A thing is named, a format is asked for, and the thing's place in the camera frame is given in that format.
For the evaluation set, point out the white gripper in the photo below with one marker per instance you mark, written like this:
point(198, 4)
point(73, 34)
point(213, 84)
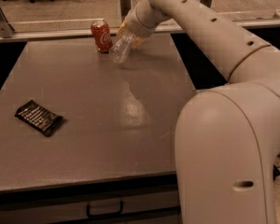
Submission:
point(136, 25)

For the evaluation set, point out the black drawer handle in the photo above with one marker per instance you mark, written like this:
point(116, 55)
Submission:
point(104, 209)

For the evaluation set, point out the middle metal rail bracket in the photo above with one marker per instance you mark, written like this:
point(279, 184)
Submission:
point(125, 6)

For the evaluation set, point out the clear plastic water bottle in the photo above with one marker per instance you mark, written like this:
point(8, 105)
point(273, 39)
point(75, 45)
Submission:
point(120, 51)

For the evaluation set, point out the red coke can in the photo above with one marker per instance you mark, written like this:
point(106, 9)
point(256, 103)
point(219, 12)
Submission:
point(101, 34)

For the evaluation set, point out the black snack bar wrapper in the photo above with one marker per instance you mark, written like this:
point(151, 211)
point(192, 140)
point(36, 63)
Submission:
point(39, 118)

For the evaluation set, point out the grey table drawer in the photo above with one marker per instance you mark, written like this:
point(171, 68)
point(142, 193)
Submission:
point(141, 206)

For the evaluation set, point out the left metal rail bracket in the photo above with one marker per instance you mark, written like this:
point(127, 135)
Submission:
point(6, 30)

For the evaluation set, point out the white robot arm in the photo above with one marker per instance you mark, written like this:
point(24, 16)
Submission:
point(226, 138)

